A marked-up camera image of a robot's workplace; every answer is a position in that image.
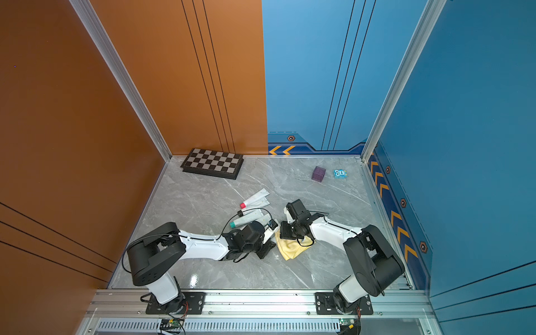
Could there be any purple cube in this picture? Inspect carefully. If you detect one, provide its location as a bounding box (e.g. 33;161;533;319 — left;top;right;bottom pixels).
311;166;326;182

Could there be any green cap toothpaste tube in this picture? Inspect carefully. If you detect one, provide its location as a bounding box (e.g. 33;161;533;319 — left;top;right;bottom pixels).
230;212;272;229

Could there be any yellow microfibre cloth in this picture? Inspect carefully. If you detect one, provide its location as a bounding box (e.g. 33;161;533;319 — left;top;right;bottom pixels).
275;231;314;261

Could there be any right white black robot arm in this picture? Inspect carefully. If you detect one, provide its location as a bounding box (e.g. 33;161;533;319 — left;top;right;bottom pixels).
280;200;406;313

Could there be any left green circuit board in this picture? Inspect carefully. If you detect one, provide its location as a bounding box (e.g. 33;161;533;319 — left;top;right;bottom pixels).
159;318;184;334

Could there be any right green circuit board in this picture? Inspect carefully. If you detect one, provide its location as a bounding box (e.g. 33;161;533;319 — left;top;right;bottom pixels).
338;318;362;334

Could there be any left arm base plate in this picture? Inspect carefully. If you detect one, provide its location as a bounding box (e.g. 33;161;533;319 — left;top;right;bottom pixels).
140;291;206;316

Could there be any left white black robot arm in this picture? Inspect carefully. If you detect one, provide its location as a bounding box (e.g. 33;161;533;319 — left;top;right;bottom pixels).
125;219;279;305

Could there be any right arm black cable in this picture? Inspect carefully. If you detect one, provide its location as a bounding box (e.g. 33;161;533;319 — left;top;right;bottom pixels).
295;214;361;248

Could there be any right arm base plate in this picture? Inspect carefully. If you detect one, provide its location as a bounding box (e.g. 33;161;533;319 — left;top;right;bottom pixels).
314;292;374;315

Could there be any aluminium front rail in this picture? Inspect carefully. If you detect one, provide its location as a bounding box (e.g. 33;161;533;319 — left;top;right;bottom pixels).
85;289;435;319

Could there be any black white chessboard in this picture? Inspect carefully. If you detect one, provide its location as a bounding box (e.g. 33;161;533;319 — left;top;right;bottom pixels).
181;148;244;180

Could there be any black cap toothpaste tube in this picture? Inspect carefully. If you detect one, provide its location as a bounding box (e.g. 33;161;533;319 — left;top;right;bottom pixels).
237;207;271;217

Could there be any pink cap toothpaste tube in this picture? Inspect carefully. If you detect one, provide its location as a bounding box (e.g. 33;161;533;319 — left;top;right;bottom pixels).
240;188;269;209

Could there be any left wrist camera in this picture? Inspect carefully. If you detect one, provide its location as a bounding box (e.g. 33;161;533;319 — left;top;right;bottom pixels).
265;219;279;232

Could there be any green circuit board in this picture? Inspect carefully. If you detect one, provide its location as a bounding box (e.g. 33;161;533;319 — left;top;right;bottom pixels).
338;318;362;334
159;318;184;334

